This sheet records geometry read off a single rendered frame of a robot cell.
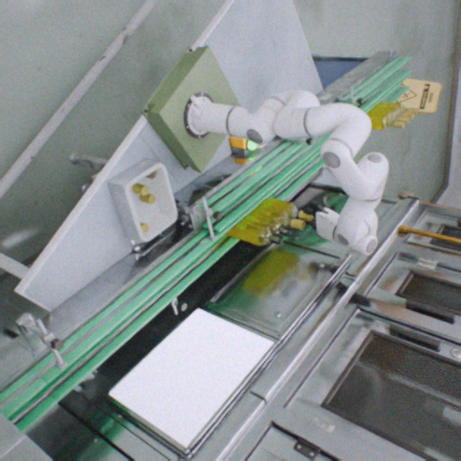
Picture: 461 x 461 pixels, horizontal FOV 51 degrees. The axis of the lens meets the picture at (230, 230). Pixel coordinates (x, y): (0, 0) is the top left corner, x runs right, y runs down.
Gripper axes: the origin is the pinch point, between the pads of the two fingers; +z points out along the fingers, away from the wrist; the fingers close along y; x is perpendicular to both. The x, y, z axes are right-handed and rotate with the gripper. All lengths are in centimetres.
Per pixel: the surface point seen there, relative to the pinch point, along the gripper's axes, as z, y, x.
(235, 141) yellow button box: 37.5, 21.2, 2.3
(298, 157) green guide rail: 29.8, 6.6, -23.1
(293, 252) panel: 1.4, -12.7, 8.3
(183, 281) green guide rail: 8, -4, 52
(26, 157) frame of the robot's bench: 79, 30, 72
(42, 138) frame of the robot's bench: 81, 34, 63
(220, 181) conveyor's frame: 24.4, 15.3, 20.4
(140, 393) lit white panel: -15, -14, 83
